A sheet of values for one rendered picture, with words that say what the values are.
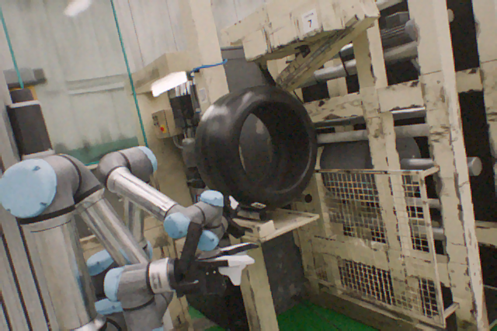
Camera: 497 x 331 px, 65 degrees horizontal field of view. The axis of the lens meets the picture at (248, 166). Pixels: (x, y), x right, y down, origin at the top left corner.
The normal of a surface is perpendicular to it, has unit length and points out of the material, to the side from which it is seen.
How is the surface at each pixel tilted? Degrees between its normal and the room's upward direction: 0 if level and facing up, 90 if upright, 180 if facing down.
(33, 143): 90
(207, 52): 90
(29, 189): 82
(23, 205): 80
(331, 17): 90
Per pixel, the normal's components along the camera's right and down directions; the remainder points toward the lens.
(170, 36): 0.39, 0.04
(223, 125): -0.22, -0.22
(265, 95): 0.49, -0.18
